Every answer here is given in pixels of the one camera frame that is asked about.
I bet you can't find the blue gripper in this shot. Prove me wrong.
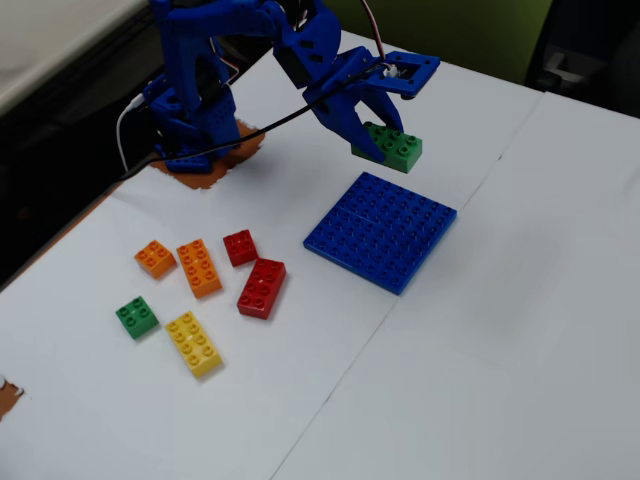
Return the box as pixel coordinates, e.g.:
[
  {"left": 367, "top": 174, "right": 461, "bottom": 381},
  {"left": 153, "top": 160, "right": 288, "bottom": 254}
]
[{"left": 302, "top": 45, "right": 405, "bottom": 165}]

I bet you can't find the green 2x4 toy block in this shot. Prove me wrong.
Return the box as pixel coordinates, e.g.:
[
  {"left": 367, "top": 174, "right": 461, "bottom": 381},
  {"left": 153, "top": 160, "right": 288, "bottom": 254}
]
[{"left": 349, "top": 121, "right": 424, "bottom": 175}]

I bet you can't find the red 2x2 toy block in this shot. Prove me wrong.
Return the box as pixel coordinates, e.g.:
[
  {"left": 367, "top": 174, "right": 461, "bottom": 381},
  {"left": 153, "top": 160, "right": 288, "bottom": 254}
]
[{"left": 222, "top": 228, "right": 260, "bottom": 268}]

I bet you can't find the red 2x4 toy block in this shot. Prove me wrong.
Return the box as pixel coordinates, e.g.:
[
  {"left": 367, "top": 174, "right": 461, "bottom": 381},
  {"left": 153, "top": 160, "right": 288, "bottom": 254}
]
[{"left": 236, "top": 257, "right": 288, "bottom": 321}]

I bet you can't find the orange 2x4 toy block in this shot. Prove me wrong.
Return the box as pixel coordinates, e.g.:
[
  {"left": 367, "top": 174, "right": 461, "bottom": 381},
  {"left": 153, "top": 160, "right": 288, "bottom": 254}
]
[{"left": 175, "top": 238, "right": 224, "bottom": 300}]

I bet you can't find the orange 2x2 toy block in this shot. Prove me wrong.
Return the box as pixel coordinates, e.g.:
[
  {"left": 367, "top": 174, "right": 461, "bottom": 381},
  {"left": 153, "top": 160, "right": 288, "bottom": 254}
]
[{"left": 133, "top": 239, "right": 178, "bottom": 280}]

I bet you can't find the yellow 2x4 toy block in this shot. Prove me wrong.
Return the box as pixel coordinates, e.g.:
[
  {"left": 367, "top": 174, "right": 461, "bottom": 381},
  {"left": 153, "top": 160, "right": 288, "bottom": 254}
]
[{"left": 164, "top": 310, "right": 224, "bottom": 380}]

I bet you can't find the green 2x2 toy block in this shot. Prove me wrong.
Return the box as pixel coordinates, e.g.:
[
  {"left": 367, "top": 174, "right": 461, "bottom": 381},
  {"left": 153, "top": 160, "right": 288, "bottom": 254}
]
[{"left": 114, "top": 295, "right": 160, "bottom": 341}]

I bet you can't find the blue 8x8 toy plate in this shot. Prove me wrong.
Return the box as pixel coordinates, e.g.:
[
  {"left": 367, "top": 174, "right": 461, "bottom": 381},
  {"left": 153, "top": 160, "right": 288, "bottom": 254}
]
[{"left": 302, "top": 171, "right": 459, "bottom": 297}]

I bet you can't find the green partition panel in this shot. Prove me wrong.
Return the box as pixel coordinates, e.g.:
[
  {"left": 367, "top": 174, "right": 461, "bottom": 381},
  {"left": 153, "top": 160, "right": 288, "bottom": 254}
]
[{"left": 324, "top": 0, "right": 554, "bottom": 85}]

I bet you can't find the white desk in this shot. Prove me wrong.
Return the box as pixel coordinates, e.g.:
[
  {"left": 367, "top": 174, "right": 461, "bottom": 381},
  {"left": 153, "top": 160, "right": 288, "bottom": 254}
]
[{"left": 0, "top": 0, "right": 151, "bottom": 116}]

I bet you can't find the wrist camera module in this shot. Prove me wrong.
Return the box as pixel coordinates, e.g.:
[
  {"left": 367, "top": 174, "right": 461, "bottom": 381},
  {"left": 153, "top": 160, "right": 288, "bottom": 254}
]
[{"left": 382, "top": 51, "right": 442, "bottom": 102}]

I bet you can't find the red white servo wire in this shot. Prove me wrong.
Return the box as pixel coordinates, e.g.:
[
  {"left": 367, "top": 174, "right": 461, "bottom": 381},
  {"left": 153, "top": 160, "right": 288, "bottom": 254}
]
[{"left": 360, "top": 0, "right": 390, "bottom": 66}]

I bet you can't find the white cable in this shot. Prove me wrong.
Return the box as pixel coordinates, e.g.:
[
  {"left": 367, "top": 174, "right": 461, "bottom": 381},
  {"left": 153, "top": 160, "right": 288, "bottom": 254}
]
[{"left": 116, "top": 92, "right": 150, "bottom": 171}]

